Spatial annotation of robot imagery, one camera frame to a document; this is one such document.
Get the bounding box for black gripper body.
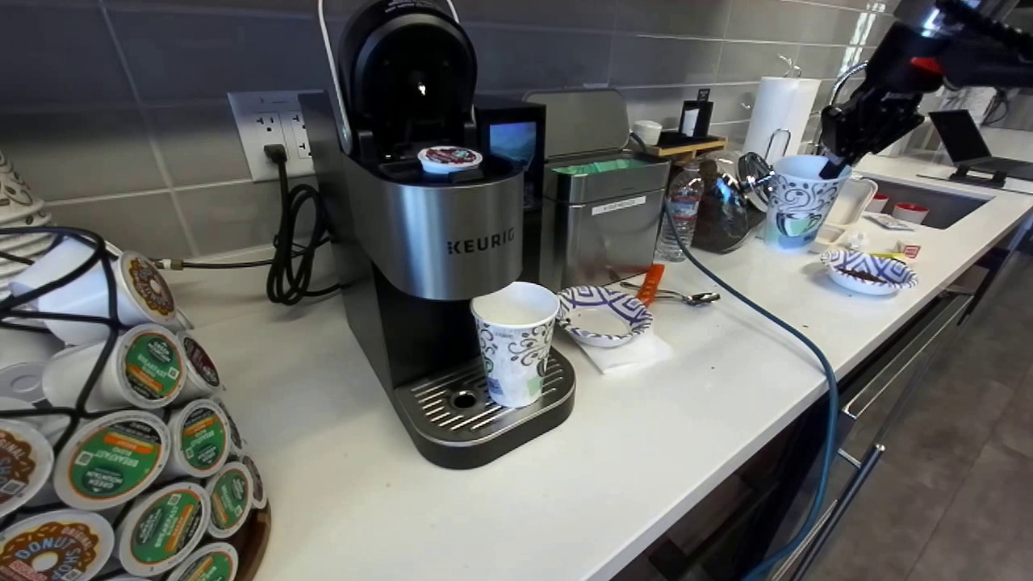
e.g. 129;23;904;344
820;23;946;176

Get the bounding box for patterned paper cup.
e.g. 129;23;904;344
768;156;848;248

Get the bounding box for clear plastic water bottle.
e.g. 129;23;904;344
662;169;703;261

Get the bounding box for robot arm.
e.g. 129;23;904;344
816;0;1033;176

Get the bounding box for patterned cup under Keurig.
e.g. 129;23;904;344
470;280;559;411

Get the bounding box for black tablet on stand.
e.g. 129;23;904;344
932;108;1033;187

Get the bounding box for paper towel roll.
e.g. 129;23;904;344
742;77;820;164

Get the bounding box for open beige takeout box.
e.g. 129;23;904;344
829;176;877;224

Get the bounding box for steel kitchen sink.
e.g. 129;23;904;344
866;180;977;233

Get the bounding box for patterned plate with crumbs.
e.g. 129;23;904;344
822;250;912;298

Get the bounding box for wooden shelf rack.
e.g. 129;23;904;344
629;86;724;159

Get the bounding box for black glass coffee carafe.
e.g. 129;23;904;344
695;151;776;256

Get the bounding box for orange pen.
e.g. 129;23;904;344
636;264;666;305

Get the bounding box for white napkin under bowl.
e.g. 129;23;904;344
570;329;675;373

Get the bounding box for small patterned bowl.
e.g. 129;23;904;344
559;285;653;349

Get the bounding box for coffee pod in Keurig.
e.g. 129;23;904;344
417;144;485;176

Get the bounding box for black silver Keurig coffee maker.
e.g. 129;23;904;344
309;0;576;469

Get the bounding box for coffee pod carousel rack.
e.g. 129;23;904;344
0;159;274;581

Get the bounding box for blue cable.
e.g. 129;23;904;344
666;213;841;581

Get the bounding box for black power cable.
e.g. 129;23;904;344
157;141;348;305

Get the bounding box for white wall outlet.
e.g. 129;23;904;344
230;89;314;180

